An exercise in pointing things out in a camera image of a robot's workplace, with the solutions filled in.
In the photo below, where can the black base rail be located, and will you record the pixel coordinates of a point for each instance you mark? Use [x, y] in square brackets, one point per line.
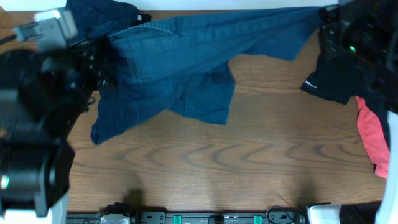
[123, 213]

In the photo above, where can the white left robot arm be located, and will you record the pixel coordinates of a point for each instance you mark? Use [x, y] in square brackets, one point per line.
[42, 96]

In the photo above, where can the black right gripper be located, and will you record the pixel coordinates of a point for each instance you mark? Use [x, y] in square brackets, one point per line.
[334, 35]

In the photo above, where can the folded dark navy garment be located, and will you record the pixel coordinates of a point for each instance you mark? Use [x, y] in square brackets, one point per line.
[97, 18]

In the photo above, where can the black and coral t-shirt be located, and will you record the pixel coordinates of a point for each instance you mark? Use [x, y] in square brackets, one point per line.
[345, 77]

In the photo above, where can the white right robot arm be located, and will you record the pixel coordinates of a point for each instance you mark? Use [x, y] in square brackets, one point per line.
[372, 37]

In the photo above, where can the blue shorts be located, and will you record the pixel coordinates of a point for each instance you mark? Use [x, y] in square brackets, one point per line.
[181, 63]

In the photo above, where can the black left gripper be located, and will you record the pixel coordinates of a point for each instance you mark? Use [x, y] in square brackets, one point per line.
[92, 55]

